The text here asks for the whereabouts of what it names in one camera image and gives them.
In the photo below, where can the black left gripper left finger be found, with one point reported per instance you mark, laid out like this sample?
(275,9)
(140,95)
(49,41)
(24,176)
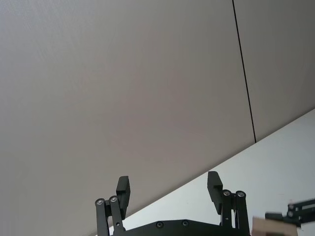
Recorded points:
(118,209)

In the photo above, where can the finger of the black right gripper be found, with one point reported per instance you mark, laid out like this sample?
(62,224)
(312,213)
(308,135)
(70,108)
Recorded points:
(299,214)

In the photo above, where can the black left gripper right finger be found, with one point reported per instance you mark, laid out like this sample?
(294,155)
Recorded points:
(229,206)

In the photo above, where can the tan wooden block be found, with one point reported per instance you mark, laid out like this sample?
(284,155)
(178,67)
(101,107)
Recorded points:
(273,227)

